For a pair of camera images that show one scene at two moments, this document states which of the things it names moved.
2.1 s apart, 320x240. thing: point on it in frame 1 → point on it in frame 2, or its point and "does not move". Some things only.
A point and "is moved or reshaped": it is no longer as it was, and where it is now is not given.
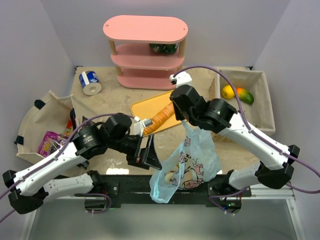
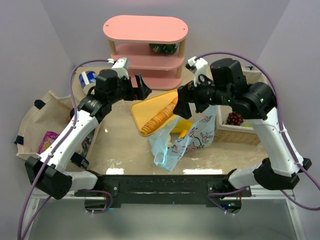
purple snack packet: (51, 142) does not move
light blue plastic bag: (197, 160) is moved or reshaped
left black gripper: (139, 154) → (130, 88)
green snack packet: (164, 48) does not move
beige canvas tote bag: (49, 116) does not move
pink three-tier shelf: (147, 50) does not move
